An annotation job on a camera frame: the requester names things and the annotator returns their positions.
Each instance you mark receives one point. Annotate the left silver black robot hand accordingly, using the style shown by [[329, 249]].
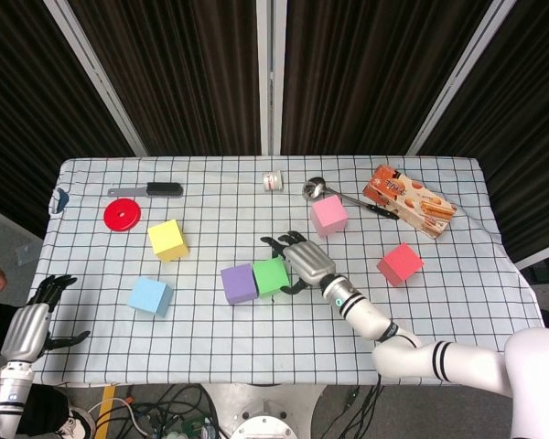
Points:
[[25, 334]]

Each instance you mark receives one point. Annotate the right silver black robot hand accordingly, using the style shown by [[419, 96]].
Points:
[[308, 263]]

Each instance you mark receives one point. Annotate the green foam cube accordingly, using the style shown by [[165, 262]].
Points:
[[270, 276]]

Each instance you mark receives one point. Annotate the purple foam cube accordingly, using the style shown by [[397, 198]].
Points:
[[238, 283]]

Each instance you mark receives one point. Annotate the blue foam cube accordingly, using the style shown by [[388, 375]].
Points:
[[148, 295]]

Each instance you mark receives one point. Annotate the yellow foam cube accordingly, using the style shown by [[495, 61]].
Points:
[[167, 238]]

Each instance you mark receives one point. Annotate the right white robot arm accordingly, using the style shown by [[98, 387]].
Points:
[[370, 315]]

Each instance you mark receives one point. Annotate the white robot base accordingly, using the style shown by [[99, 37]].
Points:
[[265, 420]]

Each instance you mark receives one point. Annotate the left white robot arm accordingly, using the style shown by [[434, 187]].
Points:
[[9, 393]]

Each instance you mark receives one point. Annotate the pink foam cube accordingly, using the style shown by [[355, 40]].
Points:
[[328, 215]]

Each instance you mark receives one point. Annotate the small white jar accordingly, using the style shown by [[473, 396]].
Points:
[[273, 180]]

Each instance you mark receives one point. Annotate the red foam cube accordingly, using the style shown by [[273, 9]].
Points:
[[400, 263]]

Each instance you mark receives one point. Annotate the white black grid tablecloth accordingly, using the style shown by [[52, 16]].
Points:
[[256, 343]]

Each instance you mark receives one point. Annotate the white black sneaker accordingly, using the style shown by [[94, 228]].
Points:
[[78, 425]]

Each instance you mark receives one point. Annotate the yellow floor tape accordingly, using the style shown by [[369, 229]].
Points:
[[104, 411]]

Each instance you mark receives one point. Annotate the orange biscuit box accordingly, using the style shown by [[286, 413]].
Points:
[[407, 201]]

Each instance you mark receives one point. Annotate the blue table clip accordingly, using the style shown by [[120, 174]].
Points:
[[63, 199]]

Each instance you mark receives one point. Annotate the red round plastic disc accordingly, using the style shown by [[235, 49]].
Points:
[[119, 221]]

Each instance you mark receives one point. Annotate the black pleated curtain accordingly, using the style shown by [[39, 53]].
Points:
[[187, 68]]

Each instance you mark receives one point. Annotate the white upright frame post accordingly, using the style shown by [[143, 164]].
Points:
[[265, 68]]

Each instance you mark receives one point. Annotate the white floor frame bar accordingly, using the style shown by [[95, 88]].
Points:
[[542, 257]]

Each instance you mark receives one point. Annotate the white slanted frame post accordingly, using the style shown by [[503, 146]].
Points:
[[96, 78], [462, 73]]

